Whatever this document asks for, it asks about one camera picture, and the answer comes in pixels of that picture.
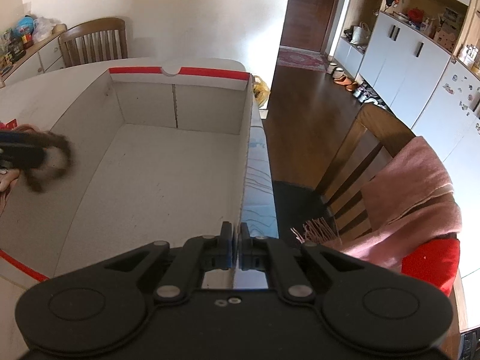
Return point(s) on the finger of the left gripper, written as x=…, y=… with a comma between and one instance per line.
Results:
x=21, y=150

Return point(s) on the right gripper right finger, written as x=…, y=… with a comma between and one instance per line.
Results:
x=279, y=264

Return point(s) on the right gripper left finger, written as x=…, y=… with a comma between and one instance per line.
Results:
x=189, y=264

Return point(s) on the dark brown furry scarf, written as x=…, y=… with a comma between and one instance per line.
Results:
x=58, y=162

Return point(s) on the red white cardboard box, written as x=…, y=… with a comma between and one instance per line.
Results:
x=157, y=156

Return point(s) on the white sideboard cabinet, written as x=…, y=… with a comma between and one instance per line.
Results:
x=43, y=57

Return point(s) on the far wooden chair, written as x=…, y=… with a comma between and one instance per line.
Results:
x=94, y=41

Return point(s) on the wooden chair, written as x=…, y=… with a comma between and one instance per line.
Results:
x=94, y=41
x=345, y=211

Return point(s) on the near wooden chair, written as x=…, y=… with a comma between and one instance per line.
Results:
x=345, y=211

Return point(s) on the row of shoes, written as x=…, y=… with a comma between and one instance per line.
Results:
x=356, y=86

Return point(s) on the red patterned doormat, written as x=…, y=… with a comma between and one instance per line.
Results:
x=302, y=58

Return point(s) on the white refrigerator with magnets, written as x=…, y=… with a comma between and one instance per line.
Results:
x=450, y=124

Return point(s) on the dark brown entrance door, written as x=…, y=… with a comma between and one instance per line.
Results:
x=308, y=24

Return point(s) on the white wall cabinet unit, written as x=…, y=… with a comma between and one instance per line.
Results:
x=399, y=49

